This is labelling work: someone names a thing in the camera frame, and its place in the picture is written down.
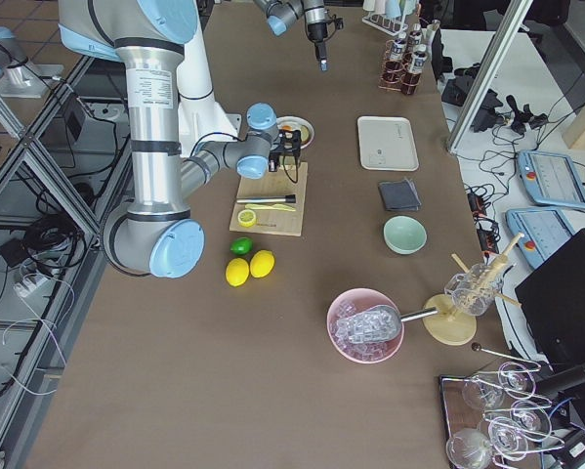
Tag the white round plate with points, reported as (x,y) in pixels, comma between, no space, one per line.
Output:
(298,120)

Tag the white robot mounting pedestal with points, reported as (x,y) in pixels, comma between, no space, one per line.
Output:
(197,116)

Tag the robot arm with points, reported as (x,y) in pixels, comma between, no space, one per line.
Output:
(282,15)
(155,233)

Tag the wine glass two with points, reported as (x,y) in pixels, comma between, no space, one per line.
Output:
(518,379)

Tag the bottom bread slice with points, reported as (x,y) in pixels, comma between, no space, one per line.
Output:
(306,135)

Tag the pink ice bowl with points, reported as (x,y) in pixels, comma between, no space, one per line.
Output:
(354,301)

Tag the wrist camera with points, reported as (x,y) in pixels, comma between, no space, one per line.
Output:
(336,22)
(290,142)

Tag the black laptop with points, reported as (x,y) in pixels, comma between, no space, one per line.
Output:
(553,303)

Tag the cream rabbit tray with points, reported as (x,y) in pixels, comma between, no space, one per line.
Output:
(386,144)

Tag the wooden cutting board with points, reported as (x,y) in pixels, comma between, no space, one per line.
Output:
(289,179)

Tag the yellow plastic knife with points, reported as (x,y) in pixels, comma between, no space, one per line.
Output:
(273,207)

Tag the wine glass rack tray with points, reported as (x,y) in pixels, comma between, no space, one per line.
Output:
(458,415)

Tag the yellow lemon two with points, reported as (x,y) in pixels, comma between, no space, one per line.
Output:
(237,272)

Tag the wine glass one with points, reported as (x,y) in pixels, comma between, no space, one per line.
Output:
(482,393)

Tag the blue teach pendant near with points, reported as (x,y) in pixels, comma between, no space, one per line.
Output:
(545,230)

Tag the blue teach pendant far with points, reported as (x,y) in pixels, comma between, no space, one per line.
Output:
(551,179)

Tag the aluminium frame post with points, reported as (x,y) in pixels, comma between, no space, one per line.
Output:
(492,59)

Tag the glass mug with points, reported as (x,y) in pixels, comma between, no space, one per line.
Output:
(473,292)

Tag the folded grey cloth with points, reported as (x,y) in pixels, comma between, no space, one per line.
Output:
(399,196)

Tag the green bowl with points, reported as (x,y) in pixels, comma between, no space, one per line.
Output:
(404,235)

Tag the yellow lemon one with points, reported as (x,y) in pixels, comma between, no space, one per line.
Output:
(261,264)

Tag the wine glass four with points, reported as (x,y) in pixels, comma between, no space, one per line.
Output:
(469,449)

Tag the wine glass three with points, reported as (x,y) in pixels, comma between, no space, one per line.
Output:
(518,431)

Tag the half lemon slice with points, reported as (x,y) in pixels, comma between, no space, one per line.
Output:
(246,218)

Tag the tea bottle two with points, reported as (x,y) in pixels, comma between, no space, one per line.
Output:
(414,37)

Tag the tea bottle one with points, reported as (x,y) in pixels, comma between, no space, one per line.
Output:
(396,53)

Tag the white wire cup rack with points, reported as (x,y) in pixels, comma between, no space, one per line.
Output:
(389,16)

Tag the tea bottle three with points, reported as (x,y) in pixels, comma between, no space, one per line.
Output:
(414,70)

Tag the wooden mug tree stand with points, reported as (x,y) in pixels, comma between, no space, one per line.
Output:
(452,327)

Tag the metal cylinder with black cap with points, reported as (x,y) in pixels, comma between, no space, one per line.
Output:
(289,198)

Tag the copper wire bottle rack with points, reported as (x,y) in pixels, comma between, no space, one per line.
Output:
(391,81)

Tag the metal ice scoop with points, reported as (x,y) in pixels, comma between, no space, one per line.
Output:
(380,323)

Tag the blue teach pendant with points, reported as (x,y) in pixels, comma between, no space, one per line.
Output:
(551,179)
(545,230)

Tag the green lime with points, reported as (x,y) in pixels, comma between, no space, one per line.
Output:
(241,246)

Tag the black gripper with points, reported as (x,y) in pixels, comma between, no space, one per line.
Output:
(316,31)
(291,142)

